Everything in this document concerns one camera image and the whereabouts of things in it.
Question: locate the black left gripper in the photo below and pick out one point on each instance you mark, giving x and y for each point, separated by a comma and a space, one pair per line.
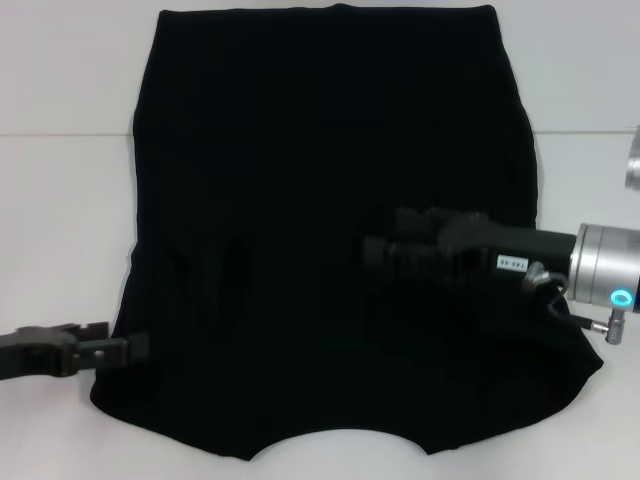
35, 352

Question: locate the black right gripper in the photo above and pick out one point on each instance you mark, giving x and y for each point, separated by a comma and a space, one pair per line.
500, 255

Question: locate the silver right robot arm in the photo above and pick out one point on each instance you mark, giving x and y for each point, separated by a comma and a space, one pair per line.
605, 270

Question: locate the black t-shirt with FREE print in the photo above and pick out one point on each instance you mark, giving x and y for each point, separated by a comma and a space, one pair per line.
310, 150

